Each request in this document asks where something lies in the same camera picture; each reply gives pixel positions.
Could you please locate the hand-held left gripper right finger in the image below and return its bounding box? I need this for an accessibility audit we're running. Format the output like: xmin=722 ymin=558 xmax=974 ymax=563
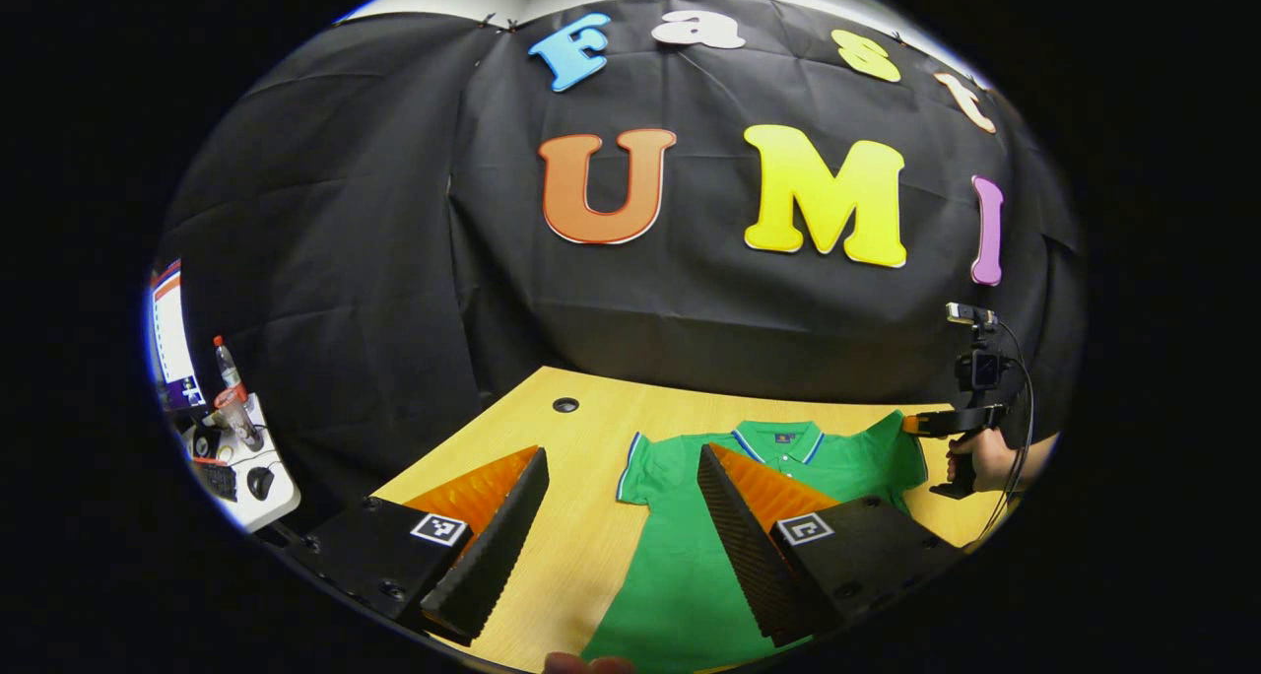
xmin=696 ymin=442 xmax=971 ymax=650

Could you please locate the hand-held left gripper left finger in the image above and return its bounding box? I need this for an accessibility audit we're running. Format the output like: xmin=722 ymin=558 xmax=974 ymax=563
xmin=286 ymin=445 xmax=551 ymax=647

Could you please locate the green T-shirt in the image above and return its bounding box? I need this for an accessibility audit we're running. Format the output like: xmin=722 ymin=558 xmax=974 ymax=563
xmin=581 ymin=410 xmax=929 ymax=674

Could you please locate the white side desk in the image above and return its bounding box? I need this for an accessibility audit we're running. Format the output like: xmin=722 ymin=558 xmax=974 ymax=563
xmin=177 ymin=393 xmax=302 ymax=535

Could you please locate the clear plastic cup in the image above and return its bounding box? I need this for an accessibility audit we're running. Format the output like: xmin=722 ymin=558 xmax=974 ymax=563
xmin=219 ymin=388 xmax=265 ymax=451

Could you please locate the black keyboard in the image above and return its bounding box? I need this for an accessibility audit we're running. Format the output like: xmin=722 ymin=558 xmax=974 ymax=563
xmin=190 ymin=457 xmax=239 ymax=503

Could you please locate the clear bottle with red cap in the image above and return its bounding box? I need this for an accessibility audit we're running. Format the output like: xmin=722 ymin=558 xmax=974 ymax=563
xmin=213 ymin=335 xmax=247 ymax=399

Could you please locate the computer monitor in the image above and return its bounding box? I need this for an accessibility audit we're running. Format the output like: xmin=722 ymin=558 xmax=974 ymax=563
xmin=148 ymin=258 xmax=210 ymax=414

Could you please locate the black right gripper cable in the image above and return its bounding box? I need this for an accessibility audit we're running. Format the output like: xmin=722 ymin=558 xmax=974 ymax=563
xmin=980 ymin=319 xmax=1035 ymax=547

